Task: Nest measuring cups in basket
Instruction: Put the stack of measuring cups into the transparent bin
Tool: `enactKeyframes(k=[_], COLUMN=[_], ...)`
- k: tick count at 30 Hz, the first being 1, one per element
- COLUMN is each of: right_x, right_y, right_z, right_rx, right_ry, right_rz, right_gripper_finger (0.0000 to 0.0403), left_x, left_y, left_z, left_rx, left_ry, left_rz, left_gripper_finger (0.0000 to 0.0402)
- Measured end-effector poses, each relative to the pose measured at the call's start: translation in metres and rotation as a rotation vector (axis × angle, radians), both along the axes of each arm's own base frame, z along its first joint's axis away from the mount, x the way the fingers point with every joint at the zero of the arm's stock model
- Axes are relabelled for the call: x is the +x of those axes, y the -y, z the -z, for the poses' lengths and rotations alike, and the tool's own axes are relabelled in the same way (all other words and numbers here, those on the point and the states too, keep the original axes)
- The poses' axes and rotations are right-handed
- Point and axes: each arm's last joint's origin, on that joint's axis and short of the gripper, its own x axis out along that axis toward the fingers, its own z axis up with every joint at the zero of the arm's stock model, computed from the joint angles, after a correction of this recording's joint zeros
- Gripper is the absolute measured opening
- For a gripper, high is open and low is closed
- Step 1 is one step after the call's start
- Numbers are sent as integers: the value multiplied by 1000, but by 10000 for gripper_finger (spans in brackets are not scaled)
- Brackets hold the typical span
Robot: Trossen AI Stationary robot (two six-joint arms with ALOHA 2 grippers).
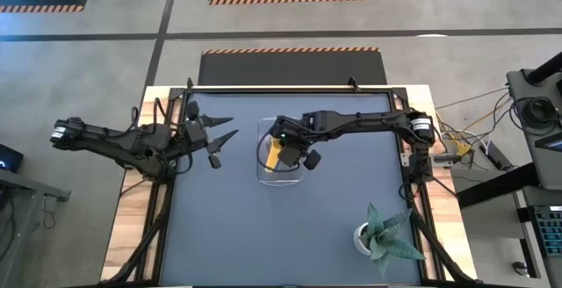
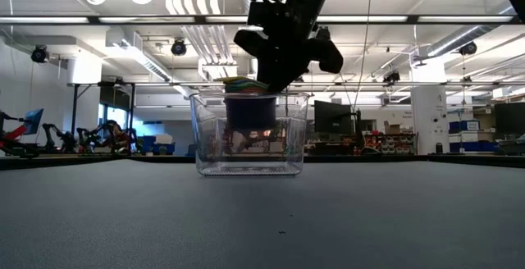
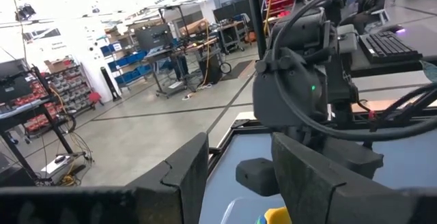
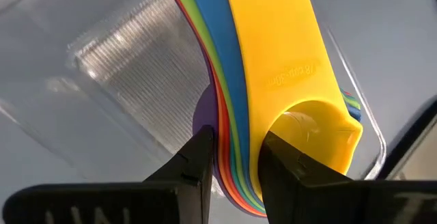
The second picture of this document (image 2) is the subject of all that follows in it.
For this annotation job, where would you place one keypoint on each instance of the green measuring cup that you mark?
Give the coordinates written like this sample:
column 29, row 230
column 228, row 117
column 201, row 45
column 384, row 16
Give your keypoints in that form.
column 243, row 85

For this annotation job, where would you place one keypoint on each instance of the yellow measuring cup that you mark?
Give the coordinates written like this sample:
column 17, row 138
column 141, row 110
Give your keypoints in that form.
column 234, row 81

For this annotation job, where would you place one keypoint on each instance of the blue tilted screen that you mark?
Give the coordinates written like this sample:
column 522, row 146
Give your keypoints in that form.
column 35, row 119

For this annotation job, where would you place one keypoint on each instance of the blue storage bin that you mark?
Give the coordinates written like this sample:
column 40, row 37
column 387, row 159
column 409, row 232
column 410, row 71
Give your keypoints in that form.
column 461, row 126

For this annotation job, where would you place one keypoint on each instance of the clear plastic basket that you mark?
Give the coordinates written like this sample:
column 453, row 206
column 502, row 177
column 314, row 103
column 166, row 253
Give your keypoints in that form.
column 205, row 146

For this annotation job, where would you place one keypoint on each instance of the black background robot arm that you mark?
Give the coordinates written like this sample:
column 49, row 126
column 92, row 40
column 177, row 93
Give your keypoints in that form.
column 53, row 133

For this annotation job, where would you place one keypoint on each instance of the red measuring cup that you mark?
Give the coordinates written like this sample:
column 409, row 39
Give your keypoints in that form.
column 238, row 92

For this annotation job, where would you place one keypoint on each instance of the white column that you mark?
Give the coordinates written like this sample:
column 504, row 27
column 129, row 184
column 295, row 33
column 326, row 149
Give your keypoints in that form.
column 428, row 97

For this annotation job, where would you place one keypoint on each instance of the black computer monitor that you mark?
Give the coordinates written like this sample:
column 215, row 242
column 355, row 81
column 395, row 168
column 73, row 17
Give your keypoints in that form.
column 332, row 117

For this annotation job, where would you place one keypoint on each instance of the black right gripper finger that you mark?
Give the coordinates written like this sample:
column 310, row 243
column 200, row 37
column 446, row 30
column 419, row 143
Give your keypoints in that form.
column 293, row 72
column 270, row 74

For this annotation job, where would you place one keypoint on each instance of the black overhead frame bar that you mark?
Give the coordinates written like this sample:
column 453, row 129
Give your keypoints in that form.
column 201, row 19

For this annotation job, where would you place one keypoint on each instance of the dark wide monitor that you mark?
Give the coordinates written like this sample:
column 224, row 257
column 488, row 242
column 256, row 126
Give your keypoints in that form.
column 510, row 115

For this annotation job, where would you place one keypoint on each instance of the black metal rig frame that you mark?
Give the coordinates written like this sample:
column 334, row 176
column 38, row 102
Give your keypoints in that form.
column 74, row 109

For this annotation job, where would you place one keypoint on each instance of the blue measuring cup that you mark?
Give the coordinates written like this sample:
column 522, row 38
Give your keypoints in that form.
column 256, row 85

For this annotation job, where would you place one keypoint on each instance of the black table edge frame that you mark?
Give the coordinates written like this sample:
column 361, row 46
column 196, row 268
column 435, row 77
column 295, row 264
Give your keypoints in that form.
column 24, row 161

